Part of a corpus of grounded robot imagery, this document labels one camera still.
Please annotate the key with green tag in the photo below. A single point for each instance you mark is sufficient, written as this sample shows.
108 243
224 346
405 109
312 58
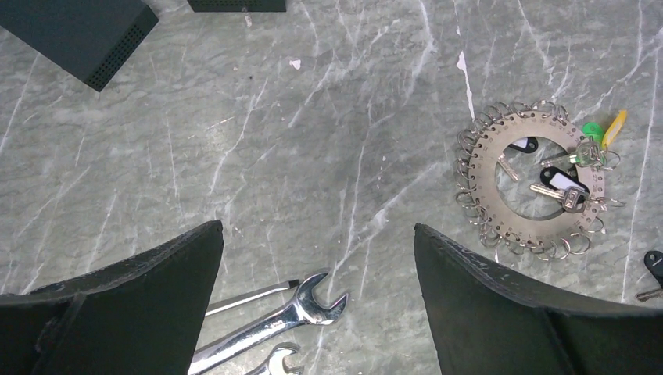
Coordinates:
588 152

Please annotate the thin metal screwdriver shaft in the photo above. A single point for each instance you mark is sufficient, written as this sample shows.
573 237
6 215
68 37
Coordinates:
231 303

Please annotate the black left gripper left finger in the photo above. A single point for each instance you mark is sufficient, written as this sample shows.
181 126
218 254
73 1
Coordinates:
141 315

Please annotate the small chrome combination wrench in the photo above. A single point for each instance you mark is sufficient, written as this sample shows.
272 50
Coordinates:
275 363

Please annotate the large chrome combination wrench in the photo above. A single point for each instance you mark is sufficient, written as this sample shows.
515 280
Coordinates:
303 308

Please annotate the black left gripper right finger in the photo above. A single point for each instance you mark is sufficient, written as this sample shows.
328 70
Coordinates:
486 318

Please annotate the loose key black head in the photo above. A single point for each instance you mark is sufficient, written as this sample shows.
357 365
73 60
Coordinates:
652 260

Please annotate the small key black tag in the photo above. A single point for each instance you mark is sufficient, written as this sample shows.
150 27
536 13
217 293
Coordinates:
526 145

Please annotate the black perforated box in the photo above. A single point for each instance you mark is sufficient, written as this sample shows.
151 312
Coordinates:
91 40

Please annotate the black flat box with label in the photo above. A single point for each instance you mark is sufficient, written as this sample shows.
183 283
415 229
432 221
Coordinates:
239 6

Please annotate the key with black white tag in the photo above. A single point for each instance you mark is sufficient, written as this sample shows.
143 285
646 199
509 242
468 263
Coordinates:
558 185

